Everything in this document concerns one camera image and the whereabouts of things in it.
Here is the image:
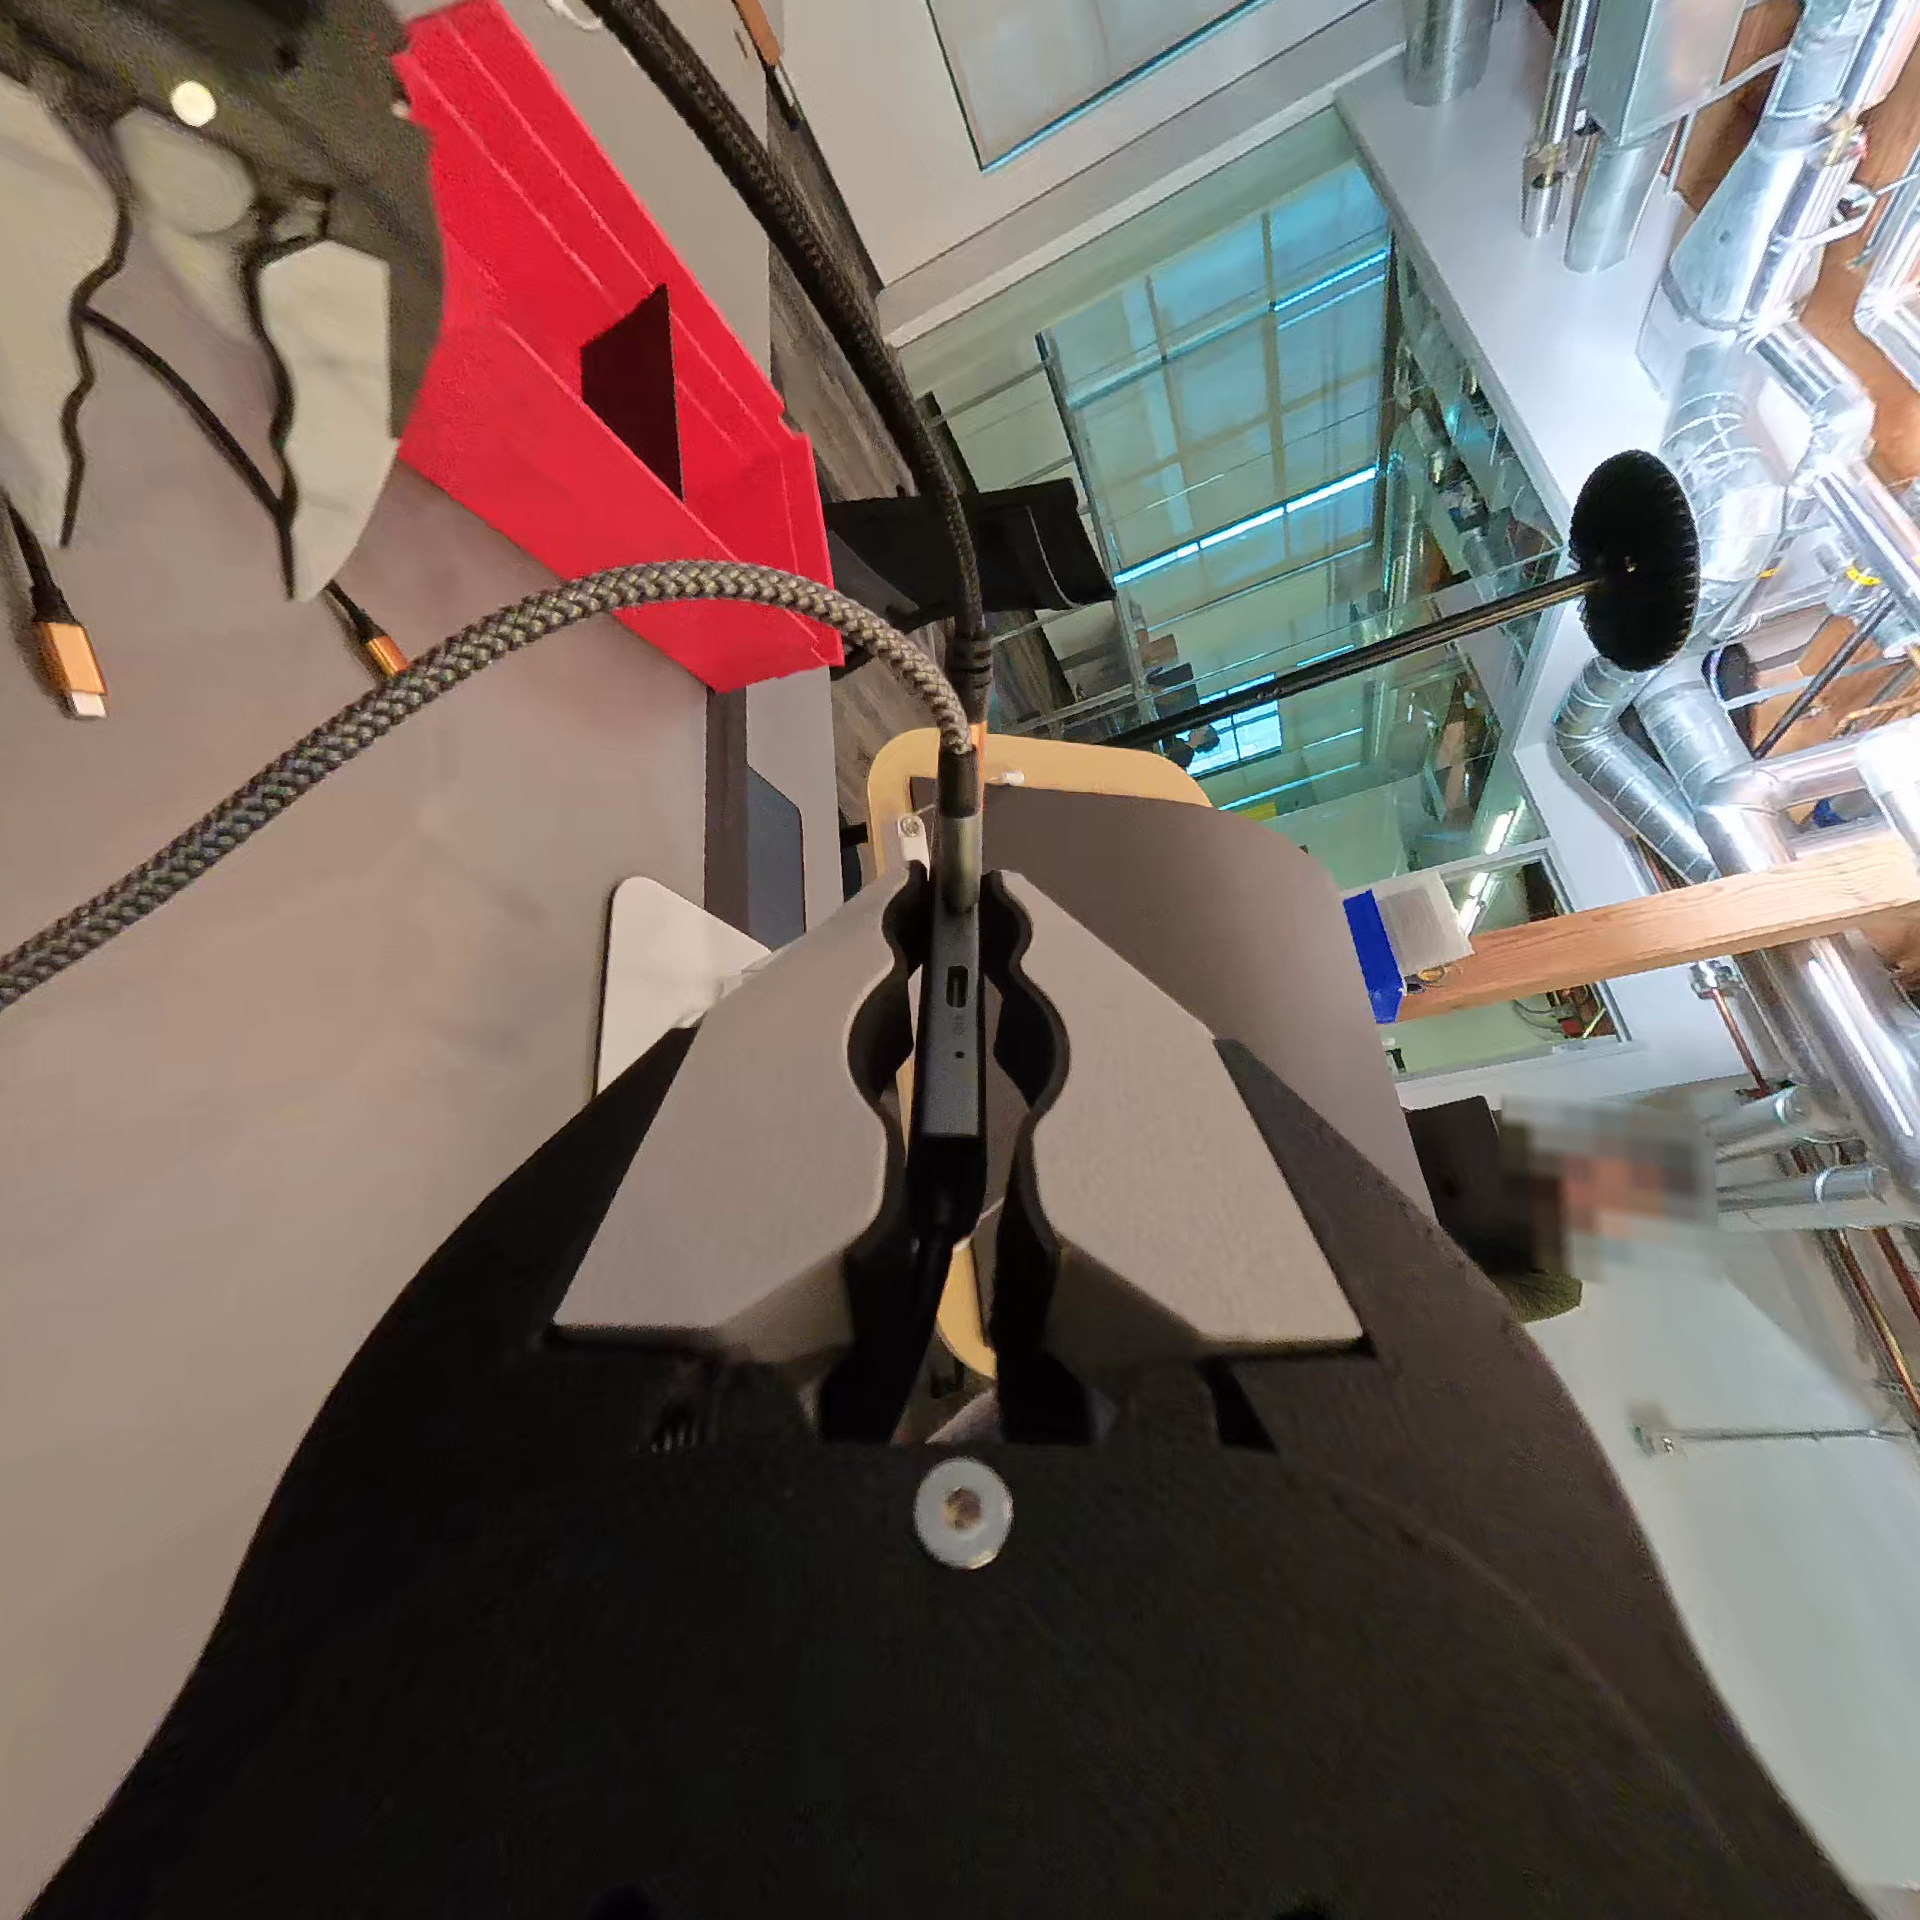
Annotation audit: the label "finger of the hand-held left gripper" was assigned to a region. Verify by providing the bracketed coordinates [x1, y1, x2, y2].
[272, 180, 449, 600]
[0, 122, 138, 525]

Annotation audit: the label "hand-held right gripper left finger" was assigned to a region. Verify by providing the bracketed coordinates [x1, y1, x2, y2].
[554, 871, 916, 1367]

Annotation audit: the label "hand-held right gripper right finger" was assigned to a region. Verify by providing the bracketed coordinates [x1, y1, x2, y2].
[989, 871, 1368, 1367]

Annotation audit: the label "grey usb hub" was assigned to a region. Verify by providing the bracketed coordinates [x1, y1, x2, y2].
[893, 786, 1004, 1260]

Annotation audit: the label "red plastic bin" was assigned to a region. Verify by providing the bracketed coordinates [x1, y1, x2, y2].
[393, 0, 848, 693]

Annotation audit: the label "wooden beam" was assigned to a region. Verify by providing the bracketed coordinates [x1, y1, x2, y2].
[1397, 836, 1920, 1017]

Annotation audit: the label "black monitor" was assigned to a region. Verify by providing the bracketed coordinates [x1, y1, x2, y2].
[827, 479, 1118, 617]

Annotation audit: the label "black round-base pole stand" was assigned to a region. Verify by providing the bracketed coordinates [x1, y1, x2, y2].
[1125, 451, 1705, 745]

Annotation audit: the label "grey braided cable silver plug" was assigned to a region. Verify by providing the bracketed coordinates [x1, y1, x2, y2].
[0, 562, 985, 1011]

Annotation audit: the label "silver ceiling duct pipes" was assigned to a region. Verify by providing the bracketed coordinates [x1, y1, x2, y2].
[1503, 0, 1920, 1203]

